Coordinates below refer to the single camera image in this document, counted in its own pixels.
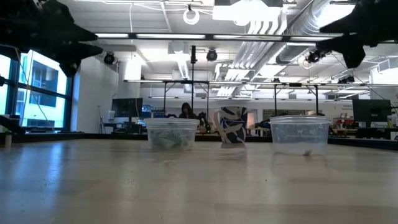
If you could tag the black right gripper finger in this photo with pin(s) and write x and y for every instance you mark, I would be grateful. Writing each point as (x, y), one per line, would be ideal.
(348, 49)
(348, 26)

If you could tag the silver ceiling air duct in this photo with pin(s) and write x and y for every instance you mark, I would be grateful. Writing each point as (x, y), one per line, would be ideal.
(306, 21)

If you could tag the green sweetener packet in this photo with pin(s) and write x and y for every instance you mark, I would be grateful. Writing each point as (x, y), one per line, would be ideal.
(178, 130)
(166, 142)

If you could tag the black computer monitor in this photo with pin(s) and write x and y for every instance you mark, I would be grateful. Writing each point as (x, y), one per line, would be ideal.
(371, 110)
(127, 107)

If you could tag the black tripod stand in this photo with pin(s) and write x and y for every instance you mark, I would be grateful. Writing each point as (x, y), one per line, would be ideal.
(193, 77)

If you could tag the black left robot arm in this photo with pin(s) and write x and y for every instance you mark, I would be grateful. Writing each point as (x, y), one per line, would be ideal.
(12, 21)

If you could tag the clear round plastic container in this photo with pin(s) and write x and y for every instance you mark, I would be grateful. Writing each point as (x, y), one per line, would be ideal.
(155, 124)
(300, 130)

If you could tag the person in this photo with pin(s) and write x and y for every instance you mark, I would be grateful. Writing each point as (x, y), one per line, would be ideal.
(186, 111)

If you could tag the black hanging camera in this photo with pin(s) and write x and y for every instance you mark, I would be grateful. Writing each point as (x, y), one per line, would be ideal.
(211, 55)
(314, 56)
(109, 58)

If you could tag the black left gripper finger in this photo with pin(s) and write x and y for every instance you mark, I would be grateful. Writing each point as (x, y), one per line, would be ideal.
(82, 53)
(82, 34)

